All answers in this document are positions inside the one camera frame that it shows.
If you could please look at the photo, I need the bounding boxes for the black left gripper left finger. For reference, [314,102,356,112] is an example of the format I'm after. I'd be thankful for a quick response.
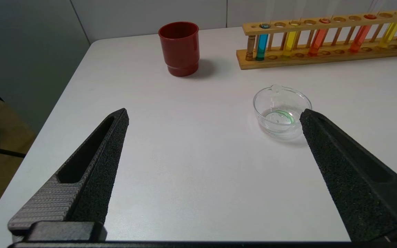
[7,108,129,241]

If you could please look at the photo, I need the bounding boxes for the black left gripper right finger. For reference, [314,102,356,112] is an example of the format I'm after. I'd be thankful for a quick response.
[299,109,397,242]

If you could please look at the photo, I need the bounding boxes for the glass test tube yellow pigment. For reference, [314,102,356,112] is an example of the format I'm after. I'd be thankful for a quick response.
[378,10,397,49]
[283,15,303,57]

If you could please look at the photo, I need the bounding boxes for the glass test tube blue pigment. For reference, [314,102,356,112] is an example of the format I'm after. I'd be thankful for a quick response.
[256,10,275,62]

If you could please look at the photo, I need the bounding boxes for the clear glass beaker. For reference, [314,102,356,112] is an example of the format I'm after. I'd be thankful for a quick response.
[253,84,313,140]

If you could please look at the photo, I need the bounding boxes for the wooden test tube rack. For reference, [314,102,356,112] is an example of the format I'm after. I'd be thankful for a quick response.
[236,10,397,70]

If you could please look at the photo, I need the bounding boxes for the glass test tube orange pigment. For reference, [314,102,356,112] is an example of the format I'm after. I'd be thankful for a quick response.
[349,0,382,54]
[308,14,335,57]

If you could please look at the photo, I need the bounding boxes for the red plastic cup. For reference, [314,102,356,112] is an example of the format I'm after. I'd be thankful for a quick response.
[158,22,200,77]

